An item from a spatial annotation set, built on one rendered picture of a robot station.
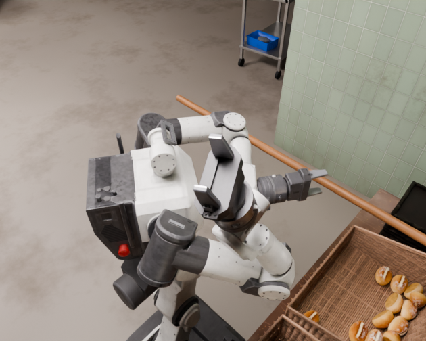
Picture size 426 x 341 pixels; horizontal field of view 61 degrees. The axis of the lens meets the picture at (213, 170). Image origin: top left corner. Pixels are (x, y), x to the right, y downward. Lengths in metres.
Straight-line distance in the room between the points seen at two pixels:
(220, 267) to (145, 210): 0.24
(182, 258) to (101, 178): 0.33
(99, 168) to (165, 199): 0.23
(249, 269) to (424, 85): 1.81
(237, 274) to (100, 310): 1.59
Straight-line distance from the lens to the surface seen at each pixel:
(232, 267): 0.89
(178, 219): 0.89
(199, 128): 1.20
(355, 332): 1.67
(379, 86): 2.56
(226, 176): 0.56
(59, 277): 2.59
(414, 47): 2.41
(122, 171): 1.02
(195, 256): 0.86
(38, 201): 3.08
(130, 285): 1.24
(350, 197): 1.28
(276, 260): 0.84
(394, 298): 1.79
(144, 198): 0.94
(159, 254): 0.86
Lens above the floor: 2.10
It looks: 44 degrees down
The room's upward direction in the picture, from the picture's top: straight up
